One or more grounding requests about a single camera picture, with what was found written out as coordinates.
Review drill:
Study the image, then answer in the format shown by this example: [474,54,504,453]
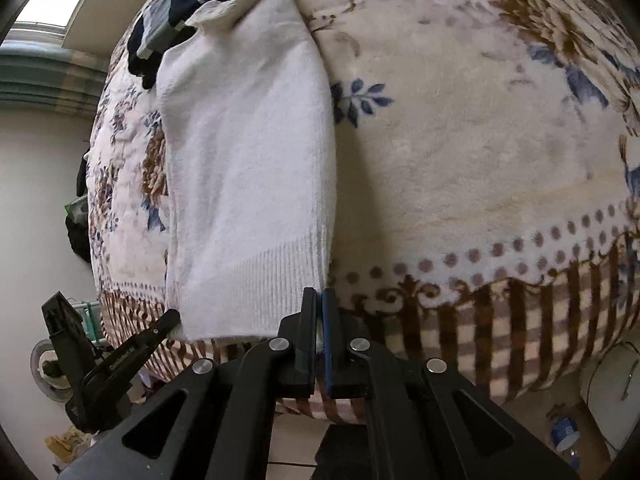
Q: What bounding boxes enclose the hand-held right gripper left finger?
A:
[60,287,321,480]

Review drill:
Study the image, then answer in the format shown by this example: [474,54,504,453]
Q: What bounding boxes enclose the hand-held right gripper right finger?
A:
[322,288,581,480]

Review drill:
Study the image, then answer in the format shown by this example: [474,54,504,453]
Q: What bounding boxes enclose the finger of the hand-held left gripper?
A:
[41,290,96,386]
[82,309,181,406]

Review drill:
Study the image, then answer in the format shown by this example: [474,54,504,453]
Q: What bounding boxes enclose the white knit sweater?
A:
[156,0,337,346]

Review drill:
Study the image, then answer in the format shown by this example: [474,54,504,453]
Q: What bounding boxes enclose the dark clothes pile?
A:
[65,147,93,263]

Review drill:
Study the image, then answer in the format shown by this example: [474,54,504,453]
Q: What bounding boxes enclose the teal storage rack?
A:
[70,300,106,348]

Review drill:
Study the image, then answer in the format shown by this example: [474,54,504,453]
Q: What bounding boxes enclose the standing fan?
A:
[31,340,81,403]

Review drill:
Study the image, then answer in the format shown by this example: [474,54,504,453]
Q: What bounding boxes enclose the floral bed blanket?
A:
[85,0,640,421]

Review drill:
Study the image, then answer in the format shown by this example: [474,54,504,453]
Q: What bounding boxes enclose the grey-green curtain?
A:
[0,47,108,111]

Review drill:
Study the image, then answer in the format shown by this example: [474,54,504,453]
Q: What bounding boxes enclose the clear bottle blue label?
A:
[550,415,583,456]

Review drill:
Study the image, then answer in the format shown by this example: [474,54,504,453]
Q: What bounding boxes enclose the white plastic bucket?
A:
[580,342,640,466]

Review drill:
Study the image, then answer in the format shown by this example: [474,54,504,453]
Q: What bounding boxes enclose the dark blue striped folded sweater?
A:
[126,0,246,90]

